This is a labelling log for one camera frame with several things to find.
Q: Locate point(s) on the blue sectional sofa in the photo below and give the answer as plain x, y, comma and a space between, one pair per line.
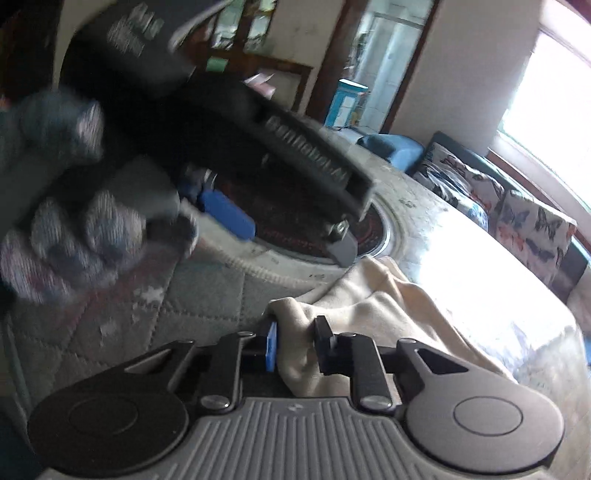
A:
405, 154

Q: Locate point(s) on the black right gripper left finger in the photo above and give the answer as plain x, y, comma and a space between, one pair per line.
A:
130, 416

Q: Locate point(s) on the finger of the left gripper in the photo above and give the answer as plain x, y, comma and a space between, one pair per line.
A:
215, 204
340, 244

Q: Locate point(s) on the dark wooden door frame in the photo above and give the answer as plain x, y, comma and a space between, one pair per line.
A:
377, 45

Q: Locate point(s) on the grey patterned gloved hand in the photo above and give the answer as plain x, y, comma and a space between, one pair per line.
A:
72, 218

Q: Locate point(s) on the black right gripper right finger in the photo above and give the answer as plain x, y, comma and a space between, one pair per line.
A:
457, 413

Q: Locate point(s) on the upright butterfly print pillow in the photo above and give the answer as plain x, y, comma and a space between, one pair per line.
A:
535, 233

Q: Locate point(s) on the window with frame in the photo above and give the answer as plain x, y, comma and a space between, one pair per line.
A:
549, 114

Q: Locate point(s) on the beige cloth garment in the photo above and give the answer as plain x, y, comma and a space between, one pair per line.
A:
373, 298

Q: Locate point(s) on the left butterfly print pillow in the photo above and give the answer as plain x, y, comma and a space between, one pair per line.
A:
470, 191

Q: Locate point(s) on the blue cabinet in doorway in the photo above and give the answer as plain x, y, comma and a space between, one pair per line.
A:
346, 98

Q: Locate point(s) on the round black induction cooktop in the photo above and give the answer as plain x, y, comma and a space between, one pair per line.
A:
285, 229

